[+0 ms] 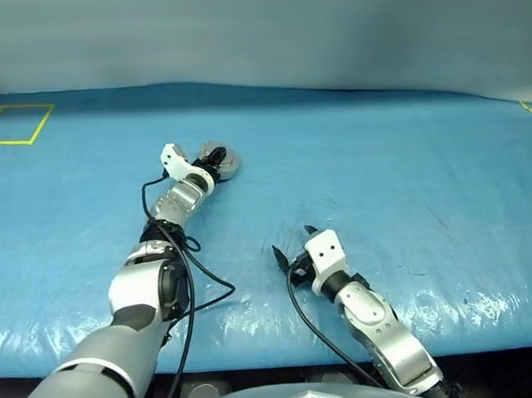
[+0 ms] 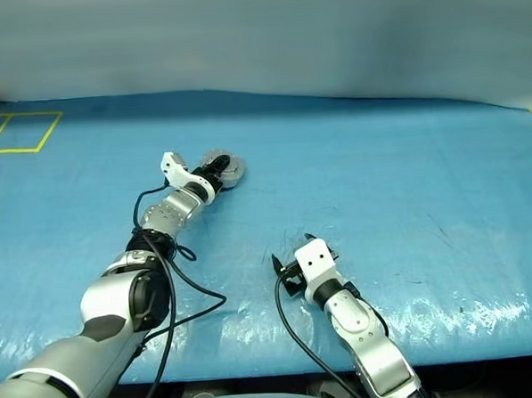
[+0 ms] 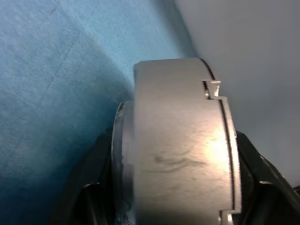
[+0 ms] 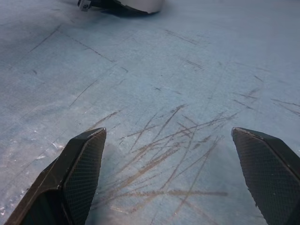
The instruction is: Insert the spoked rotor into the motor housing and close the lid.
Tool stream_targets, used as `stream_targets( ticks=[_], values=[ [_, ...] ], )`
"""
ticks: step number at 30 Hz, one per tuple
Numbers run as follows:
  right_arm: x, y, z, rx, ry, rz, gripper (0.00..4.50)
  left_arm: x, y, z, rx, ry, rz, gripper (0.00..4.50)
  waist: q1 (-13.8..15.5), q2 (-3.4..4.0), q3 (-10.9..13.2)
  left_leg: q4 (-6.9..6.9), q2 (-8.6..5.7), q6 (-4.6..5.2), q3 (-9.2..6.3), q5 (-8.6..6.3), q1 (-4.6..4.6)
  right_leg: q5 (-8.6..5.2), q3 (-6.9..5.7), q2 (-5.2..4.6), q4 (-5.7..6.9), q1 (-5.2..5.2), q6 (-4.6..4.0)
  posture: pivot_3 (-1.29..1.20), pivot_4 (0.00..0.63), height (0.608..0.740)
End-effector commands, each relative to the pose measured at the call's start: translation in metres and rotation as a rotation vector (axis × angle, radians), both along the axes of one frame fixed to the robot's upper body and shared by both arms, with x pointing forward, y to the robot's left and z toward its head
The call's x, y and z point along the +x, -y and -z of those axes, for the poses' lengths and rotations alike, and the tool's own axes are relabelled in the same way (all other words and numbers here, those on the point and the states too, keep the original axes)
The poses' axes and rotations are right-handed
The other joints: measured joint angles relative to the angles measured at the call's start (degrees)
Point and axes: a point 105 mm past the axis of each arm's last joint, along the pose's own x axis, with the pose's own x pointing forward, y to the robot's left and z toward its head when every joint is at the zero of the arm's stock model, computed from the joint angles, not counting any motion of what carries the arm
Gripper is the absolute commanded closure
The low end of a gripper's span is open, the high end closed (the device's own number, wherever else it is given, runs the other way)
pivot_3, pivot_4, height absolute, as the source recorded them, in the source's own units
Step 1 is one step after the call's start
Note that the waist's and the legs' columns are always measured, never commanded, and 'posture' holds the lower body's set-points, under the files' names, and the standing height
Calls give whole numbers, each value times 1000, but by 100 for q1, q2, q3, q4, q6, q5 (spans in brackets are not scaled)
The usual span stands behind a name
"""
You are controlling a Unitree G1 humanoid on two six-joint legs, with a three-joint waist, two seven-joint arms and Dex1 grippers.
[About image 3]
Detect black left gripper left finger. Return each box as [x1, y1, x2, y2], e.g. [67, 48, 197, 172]
[48, 130, 132, 225]

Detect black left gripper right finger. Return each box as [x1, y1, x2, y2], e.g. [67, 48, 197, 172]
[235, 130, 300, 225]

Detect grey motor housing copper windings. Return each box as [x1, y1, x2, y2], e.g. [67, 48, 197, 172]
[111, 57, 235, 225]

